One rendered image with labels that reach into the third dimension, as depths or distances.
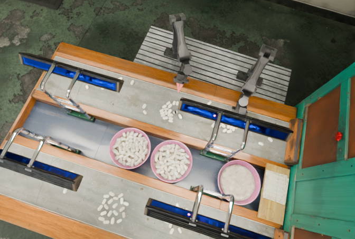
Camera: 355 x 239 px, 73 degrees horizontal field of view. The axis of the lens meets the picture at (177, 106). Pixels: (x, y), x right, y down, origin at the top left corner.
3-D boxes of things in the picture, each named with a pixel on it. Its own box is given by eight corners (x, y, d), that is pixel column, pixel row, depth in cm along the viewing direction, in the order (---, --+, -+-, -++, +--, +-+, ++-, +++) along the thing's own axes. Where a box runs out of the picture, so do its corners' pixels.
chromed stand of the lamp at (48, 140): (54, 142, 163) (14, 123, 121) (81, 151, 161) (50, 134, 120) (40, 169, 156) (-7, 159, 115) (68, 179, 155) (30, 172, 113)
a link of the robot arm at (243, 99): (248, 108, 148) (257, 92, 144) (235, 103, 149) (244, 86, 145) (248, 104, 159) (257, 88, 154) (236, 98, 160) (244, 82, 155)
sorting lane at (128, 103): (56, 57, 182) (55, 55, 180) (293, 125, 167) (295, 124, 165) (36, 91, 171) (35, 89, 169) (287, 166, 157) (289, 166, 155)
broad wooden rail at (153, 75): (71, 54, 199) (61, 40, 182) (286, 115, 184) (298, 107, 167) (64, 66, 195) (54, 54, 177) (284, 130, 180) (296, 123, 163)
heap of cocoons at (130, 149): (122, 128, 167) (120, 126, 161) (154, 139, 165) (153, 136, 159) (109, 161, 158) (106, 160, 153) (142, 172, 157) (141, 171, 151)
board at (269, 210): (265, 162, 153) (267, 162, 152) (289, 170, 152) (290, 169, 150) (257, 217, 141) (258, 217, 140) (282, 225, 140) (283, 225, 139)
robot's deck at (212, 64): (151, 28, 204) (150, 25, 201) (289, 72, 192) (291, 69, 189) (104, 122, 174) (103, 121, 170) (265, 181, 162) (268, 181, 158)
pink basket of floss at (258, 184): (207, 172, 158) (210, 171, 150) (242, 155, 163) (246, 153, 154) (227, 212, 150) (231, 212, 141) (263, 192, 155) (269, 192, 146)
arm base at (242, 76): (264, 82, 175) (266, 74, 178) (238, 73, 177) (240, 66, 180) (260, 86, 183) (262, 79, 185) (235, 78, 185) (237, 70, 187)
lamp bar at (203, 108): (181, 97, 138) (181, 92, 131) (288, 128, 132) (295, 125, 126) (177, 110, 135) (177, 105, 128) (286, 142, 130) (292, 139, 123)
